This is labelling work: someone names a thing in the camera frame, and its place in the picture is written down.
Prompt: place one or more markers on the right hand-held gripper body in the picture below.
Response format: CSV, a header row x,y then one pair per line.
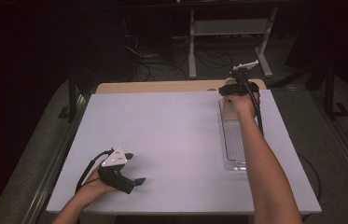
x,y
240,88

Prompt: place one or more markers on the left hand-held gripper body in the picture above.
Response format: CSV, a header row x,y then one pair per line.
x,y
115,172

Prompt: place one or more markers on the clear plastic tray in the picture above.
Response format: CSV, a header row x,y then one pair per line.
x,y
233,143

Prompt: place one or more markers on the person's right hand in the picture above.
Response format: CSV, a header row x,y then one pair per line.
x,y
244,104

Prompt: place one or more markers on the person's left hand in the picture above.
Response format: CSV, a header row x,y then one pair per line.
x,y
92,188

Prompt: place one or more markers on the white metal stand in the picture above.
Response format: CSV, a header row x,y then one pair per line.
x,y
230,27

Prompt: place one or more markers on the wooden table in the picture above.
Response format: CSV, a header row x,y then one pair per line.
x,y
162,86

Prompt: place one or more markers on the black floor stand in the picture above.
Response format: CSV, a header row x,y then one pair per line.
x,y
72,99
330,93

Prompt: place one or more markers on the aluminium frame rail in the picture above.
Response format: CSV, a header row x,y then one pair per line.
x,y
55,161
345,146

